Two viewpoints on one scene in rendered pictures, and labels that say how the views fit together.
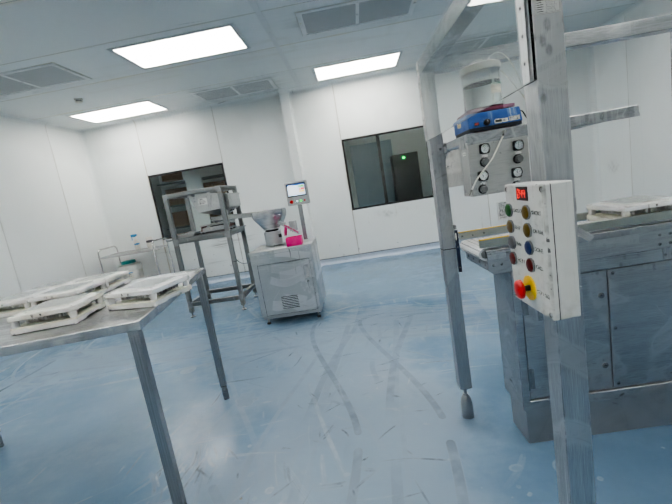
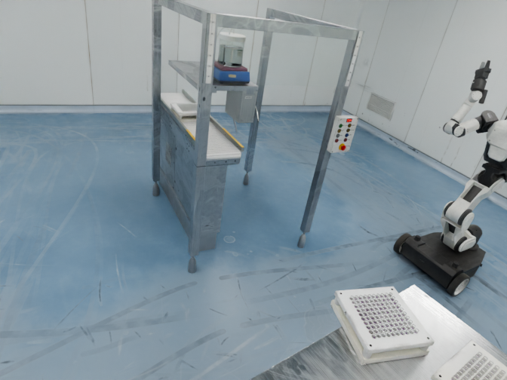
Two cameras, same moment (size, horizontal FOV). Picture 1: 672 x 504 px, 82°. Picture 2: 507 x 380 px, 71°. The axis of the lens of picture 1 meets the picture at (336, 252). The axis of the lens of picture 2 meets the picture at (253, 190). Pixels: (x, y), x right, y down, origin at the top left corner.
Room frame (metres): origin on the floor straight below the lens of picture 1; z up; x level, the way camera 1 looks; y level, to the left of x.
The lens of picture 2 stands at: (2.59, 1.29, 1.86)
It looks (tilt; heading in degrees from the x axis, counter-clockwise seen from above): 29 degrees down; 236
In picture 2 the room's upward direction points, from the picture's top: 9 degrees clockwise
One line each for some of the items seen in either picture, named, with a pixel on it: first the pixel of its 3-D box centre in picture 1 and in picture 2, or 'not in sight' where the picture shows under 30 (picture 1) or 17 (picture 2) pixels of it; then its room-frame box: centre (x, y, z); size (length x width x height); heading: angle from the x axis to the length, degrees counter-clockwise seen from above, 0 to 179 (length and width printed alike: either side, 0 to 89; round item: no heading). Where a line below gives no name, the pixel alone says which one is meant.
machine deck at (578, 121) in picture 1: (527, 132); (210, 75); (1.62, -0.86, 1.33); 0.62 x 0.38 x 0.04; 87
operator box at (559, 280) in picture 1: (541, 245); (342, 133); (0.77, -0.42, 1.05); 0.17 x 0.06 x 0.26; 177
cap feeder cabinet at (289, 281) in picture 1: (290, 279); not in sight; (4.03, 0.52, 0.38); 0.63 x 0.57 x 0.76; 86
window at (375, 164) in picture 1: (388, 168); not in sight; (6.47, -1.08, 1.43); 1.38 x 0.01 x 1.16; 86
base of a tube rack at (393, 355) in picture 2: (151, 296); (376, 326); (1.68, 0.84, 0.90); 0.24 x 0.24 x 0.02; 74
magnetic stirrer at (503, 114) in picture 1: (486, 121); not in sight; (1.58, -0.67, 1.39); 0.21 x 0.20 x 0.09; 177
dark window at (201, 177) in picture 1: (192, 202); not in sight; (6.73, 2.28, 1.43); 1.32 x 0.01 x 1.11; 86
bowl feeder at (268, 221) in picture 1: (277, 227); not in sight; (4.09, 0.56, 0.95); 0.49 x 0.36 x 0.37; 86
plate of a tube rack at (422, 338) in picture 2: (148, 286); (381, 317); (1.68, 0.84, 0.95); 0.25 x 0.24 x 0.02; 164
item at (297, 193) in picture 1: (300, 210); not in sight; (4.16, 0.30, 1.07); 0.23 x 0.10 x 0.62; 86
